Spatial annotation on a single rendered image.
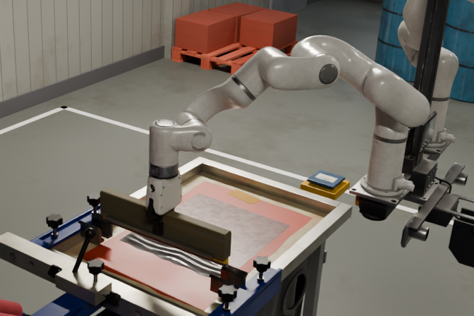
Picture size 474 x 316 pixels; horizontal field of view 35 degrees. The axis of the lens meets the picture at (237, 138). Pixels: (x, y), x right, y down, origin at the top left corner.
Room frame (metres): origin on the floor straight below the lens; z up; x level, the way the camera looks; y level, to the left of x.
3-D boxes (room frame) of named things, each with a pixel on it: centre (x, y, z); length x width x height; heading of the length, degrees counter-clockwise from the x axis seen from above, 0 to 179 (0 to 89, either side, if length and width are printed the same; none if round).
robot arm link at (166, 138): (1.70, 0.14, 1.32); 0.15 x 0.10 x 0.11; 110
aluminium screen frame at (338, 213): (1.88, 0.07, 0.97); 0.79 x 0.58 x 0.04; 150
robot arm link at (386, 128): (1.91, -0.43, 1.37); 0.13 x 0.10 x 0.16; 20
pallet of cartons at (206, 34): (7.03, 0.06, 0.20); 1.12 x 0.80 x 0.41; 151
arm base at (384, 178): (1.91, -0.44, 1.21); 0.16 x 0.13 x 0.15; 61
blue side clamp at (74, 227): (1.82, 0.44, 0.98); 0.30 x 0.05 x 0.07; 150
